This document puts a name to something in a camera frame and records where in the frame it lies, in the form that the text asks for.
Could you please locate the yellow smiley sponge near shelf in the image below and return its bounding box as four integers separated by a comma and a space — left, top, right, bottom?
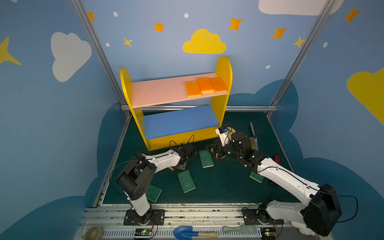
227, 127, 236, 133

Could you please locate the left circuit board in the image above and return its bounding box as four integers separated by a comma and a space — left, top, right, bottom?
134, 229, 153, 239

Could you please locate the blue toy shovel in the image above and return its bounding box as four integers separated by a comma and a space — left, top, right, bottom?
173, 226, 218, 240

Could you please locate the circuit board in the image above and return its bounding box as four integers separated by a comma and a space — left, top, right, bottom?
261, 228, 277, 240
134, 229, 153, 239

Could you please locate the right circuit board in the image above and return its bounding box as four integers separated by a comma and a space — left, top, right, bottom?
261, 228, 277, 240

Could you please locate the beige bowl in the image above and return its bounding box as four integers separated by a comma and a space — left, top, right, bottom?
82, 226, 103, 240

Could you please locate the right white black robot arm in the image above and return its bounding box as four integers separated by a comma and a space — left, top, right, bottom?
206, 132, 342, 237

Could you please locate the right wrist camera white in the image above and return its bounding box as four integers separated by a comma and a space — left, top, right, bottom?
215, 127, 230, 147

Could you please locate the green sponge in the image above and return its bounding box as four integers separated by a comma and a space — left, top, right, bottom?
199, 150, 214, 169
250, 172, 264, 183
178, 170, 196, 193
146, 185, 162, 203

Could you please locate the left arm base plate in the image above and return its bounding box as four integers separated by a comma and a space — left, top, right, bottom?
123, 209, 165, 226

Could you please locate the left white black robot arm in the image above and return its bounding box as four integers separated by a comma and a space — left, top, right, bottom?
116, 143, 196, 222

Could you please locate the yellow shelf with pink and blue boards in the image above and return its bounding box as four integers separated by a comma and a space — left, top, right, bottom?
120, 56, 233, 151

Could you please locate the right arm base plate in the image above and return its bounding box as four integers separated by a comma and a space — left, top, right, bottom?
241, 208, 285, 225

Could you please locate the metal trowel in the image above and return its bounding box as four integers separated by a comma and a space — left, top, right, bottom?
249, 122, 259, 151

